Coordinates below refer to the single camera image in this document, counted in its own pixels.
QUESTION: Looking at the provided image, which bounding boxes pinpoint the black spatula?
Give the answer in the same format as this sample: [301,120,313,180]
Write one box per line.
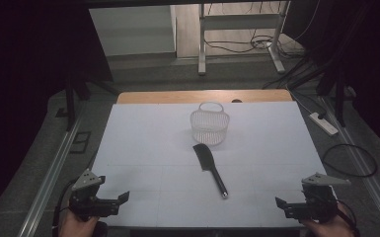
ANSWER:
[192,142,229,199]

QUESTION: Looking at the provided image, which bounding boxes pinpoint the dark curtain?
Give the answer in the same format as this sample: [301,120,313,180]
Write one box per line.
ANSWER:
[0,0,114,211]
[281,0,380,159]

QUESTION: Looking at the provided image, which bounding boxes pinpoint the black rectangular frame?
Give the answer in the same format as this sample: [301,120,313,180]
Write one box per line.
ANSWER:
[68,130,93,155]

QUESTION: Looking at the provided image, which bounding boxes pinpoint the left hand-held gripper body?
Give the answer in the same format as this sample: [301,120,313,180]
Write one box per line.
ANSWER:
[68,168,120,221]

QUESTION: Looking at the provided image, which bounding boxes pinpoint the black tripod stand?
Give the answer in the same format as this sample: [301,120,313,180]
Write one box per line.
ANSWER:
[288,57,354,128]

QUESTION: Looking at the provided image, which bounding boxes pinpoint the white metal stand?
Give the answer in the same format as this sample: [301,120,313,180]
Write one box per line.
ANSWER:
[197,0,291,76]

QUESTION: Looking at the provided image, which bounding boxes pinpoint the aluminium rail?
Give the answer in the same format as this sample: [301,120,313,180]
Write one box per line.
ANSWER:
[320,95,380,237]
[17,117,84,237]

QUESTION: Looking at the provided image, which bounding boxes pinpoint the black looped cable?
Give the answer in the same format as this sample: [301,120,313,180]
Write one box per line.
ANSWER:
[321,143,379,179]

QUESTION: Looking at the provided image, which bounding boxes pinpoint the person's right hand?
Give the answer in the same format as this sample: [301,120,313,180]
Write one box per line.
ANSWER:
[300,202,357,237]

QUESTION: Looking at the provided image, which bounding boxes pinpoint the tangled floor cables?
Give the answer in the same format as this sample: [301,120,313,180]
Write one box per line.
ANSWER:
[203,31,306,61]

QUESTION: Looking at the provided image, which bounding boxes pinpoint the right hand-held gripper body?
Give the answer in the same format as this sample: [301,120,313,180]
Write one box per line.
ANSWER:
[284,172,351,223]

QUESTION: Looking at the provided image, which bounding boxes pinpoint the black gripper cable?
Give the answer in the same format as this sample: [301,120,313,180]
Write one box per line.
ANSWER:
[336,197,360,237]
[51,178,80,237]

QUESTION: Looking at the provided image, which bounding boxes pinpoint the white plastic basket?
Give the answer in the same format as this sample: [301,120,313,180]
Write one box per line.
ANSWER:
[190,101,231,147]

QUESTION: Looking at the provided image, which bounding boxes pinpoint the white power strip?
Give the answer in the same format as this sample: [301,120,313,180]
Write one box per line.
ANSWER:
[308,112,340,137]

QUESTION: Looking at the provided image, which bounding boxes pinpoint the wooden table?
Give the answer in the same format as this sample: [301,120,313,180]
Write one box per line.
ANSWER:
[115,89,293,106]

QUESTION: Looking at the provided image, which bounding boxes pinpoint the person's left hand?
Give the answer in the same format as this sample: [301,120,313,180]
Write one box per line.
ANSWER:
[58,210,101,237]

